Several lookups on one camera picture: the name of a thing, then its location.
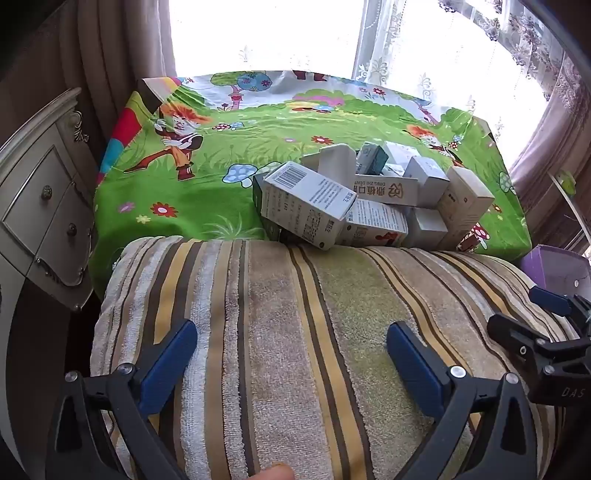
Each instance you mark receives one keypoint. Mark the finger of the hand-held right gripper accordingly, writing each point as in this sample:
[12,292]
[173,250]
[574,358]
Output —
[549,301]
[512,334]

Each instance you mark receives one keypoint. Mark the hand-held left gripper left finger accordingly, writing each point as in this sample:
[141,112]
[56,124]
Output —
[168,364]

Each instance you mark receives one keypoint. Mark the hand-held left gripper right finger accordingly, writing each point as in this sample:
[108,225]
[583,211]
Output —
[415,369]

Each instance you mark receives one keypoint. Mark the purple cardboard box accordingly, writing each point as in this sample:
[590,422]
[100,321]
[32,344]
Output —
[554,272]

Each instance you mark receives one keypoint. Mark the pile of small cartons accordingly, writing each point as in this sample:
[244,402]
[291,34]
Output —
[300,203]

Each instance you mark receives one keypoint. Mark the person's left hand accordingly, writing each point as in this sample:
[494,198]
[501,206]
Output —
[277,473]

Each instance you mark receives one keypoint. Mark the white curved shelf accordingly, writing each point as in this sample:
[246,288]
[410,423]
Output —
[575,217]

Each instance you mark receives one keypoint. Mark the green tissue pack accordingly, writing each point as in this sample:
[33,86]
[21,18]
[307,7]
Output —
[567,182]

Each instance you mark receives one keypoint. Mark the striped terry towel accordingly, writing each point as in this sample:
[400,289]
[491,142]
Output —
[286,323]

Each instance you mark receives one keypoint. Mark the mauve window drape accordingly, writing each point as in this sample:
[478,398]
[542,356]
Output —
[115,46]
[554,138]

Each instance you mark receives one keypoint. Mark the green cartoon printed blanket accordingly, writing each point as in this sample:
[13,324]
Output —
[207,194]

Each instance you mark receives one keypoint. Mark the cream carved dresser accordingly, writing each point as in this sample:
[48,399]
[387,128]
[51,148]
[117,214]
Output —
[41,207]

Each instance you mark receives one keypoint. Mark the white sheer lace curtain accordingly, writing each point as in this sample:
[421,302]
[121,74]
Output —
[392,46]

